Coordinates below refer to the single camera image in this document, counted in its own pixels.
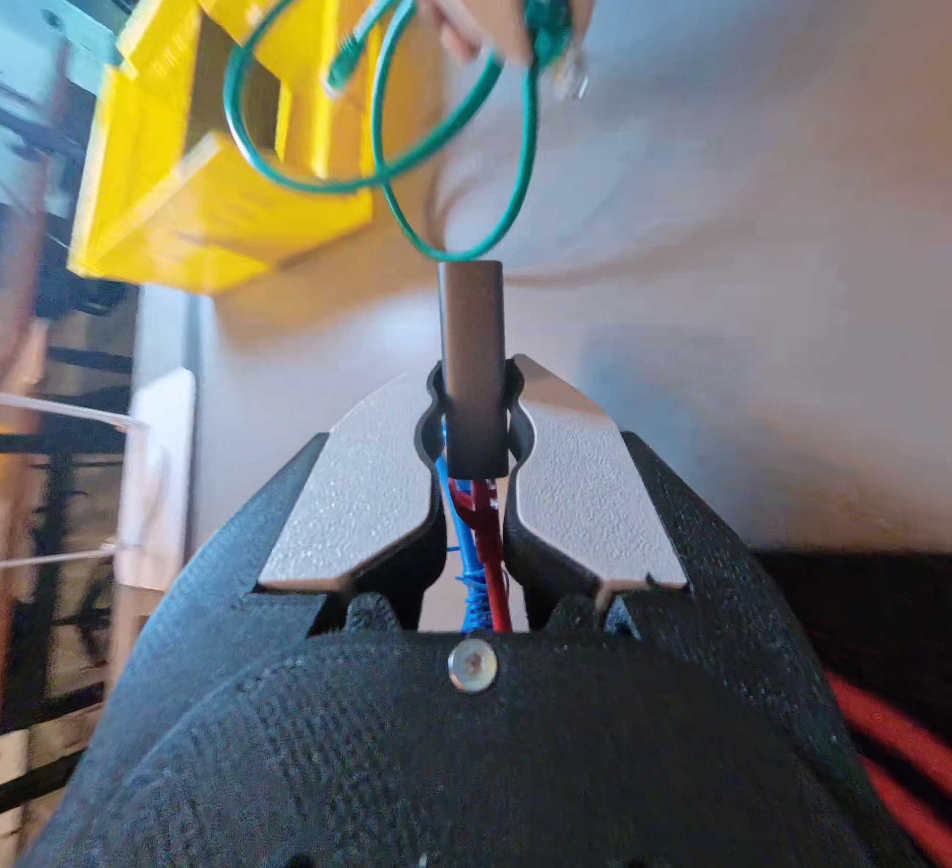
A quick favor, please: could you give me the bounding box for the dark grey ethernet adapter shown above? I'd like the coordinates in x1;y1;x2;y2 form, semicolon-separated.
437;260;513;478

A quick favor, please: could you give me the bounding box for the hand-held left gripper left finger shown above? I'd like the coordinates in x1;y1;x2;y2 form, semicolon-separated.
256;361;447;592

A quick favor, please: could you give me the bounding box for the blue ethernet cable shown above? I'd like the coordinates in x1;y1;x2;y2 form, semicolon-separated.
435;414;492;632

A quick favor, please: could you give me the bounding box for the yellow plastic bin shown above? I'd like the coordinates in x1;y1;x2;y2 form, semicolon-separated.
67;0;447;296

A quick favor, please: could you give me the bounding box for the green ethernet cable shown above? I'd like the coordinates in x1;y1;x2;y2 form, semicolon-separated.
223;0;589;262

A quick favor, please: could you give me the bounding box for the black foam pad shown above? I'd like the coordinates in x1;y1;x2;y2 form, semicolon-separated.
751;548;952;868

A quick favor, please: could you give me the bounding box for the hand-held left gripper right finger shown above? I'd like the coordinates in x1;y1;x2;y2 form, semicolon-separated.
504;353;690;597

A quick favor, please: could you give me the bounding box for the white cord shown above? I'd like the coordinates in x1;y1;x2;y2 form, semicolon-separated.
0;392;146;434

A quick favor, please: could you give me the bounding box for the white mounting plate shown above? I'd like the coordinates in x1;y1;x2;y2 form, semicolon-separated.
119;370;198;586

